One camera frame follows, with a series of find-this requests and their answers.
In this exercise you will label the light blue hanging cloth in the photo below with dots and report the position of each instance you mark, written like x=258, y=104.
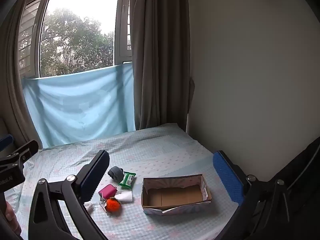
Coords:
x=80, y=105

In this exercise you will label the green wipes packet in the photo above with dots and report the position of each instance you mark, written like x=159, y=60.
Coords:
x=127, y=180

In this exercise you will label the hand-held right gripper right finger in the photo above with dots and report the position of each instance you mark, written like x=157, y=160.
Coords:
x=228, y=180

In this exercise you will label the cardboard box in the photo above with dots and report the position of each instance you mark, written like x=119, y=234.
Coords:
x=175, y=197

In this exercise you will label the beige curtain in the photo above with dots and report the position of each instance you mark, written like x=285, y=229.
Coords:
x=15, y=85

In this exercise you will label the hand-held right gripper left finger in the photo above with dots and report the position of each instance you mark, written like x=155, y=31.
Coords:
x=91, y=180

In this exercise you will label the green tree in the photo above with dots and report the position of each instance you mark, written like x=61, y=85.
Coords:
x=75, y=47

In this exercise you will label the window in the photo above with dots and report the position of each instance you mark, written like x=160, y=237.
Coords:
x=80, y=30

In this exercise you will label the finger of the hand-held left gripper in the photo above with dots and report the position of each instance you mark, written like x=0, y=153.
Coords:
x=5, y=142
x=23, y=152

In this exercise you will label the brown-grey curtain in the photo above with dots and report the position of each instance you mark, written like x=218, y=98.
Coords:
x=160, y=55

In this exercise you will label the pink pouch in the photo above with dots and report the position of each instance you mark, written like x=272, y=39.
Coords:
x=108, y=191

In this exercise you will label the orange fluffy ball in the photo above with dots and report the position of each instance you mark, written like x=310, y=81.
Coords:
x=113, y=204

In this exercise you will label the grey rolled sock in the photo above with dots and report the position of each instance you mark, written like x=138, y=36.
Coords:
x=115, y=173

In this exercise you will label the person's left hand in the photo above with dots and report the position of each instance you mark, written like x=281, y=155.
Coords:
x=8, y=213

